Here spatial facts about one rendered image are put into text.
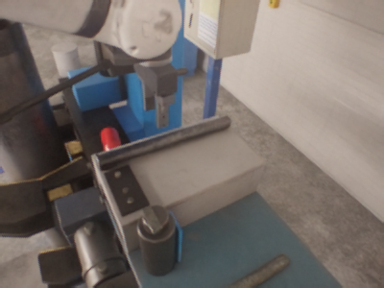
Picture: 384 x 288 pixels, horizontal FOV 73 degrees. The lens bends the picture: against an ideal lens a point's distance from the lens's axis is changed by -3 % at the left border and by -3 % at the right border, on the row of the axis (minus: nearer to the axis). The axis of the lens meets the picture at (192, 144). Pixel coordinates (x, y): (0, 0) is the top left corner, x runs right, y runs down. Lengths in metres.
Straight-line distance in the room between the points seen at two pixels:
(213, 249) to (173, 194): 0.18
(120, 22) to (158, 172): 0.45
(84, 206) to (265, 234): 0.52
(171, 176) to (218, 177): 0.12
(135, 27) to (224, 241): 0.57
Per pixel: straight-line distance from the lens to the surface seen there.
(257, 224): 0.78
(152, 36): 0.33
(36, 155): 0.96
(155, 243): 0.54
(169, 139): 0.72
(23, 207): 0.96
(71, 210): 0.86
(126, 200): 0.63
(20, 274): 1.87
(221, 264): 0.71
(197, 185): 0.66
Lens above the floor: 1.71
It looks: 43 degrees down
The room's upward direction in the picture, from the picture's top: 4 degrees clockwise
